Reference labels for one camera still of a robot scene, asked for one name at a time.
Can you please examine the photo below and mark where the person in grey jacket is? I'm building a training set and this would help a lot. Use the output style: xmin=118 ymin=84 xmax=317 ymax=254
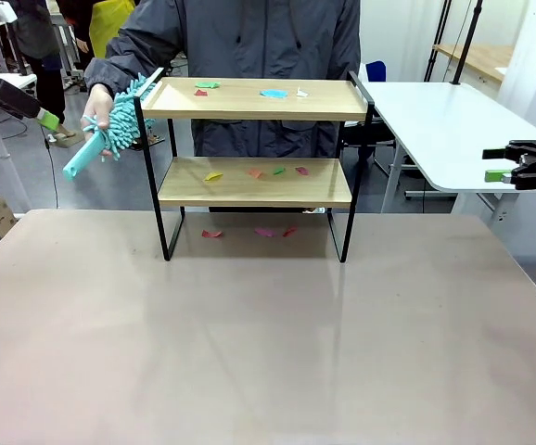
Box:
xmin=105 ymin=0 xmax=362 ymax=159

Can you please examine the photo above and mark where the yellow garment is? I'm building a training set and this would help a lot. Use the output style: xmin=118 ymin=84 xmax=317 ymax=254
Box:
xmin=88 ymin=0 xmax=137 ymax=59

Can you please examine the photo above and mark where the person's right hand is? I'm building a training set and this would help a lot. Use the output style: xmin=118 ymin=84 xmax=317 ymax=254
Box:
xmin=81 ymin=83 xmax=116 ymax=159

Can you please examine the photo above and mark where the white side table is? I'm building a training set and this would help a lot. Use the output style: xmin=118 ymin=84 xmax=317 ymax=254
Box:
xmin=360 ymin=81 xmax=536 ymax=228

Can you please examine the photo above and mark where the two-tier wood metal shelf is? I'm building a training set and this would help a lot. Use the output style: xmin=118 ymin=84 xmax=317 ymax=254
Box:
xmin=133 ymin=67 xmax=376 ymax=264

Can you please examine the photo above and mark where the blue chair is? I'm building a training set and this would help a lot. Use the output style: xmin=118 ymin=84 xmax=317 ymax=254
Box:
xmin=364 ymin=59 xmax=388 ymax=84

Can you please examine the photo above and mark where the teal chenille duster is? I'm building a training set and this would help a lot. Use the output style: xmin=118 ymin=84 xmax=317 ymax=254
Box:
xmin=62 ymin=76 xmax=158 ymax=183

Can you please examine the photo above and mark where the black stand pole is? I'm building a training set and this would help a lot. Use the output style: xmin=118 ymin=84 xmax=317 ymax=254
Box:
xmin=451 ymin=0 xmax=485 ymax=85

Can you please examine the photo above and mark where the black tripod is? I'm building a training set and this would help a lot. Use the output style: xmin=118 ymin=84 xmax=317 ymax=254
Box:
xmin=423 ymin=0 xmax=454 ymax=83

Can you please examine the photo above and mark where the background person in dark clothes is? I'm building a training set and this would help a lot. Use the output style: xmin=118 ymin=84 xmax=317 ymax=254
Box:
xmin=56 ymin=0 xmax=94 ymax=70
xmin=6 ymin=0 xmax=68 ymax=126

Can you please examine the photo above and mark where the person's right forearm grey sleeve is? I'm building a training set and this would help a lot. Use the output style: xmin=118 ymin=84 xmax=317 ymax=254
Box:
xmin=84 ymin=27 xmax=176 ymax=98

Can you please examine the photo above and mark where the wooden background desk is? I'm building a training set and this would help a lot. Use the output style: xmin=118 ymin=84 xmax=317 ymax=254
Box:
xmin=432 ymin=43 xmax=515 ymax=84

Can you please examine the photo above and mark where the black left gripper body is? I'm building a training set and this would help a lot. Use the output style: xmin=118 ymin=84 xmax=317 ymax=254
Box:
xmin=0 ymin=77 xmax=43 ymax=121

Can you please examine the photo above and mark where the black floor cable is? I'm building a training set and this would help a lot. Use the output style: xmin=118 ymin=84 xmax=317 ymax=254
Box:
xmin=43 ymin=132 xmax=60 ymax=210

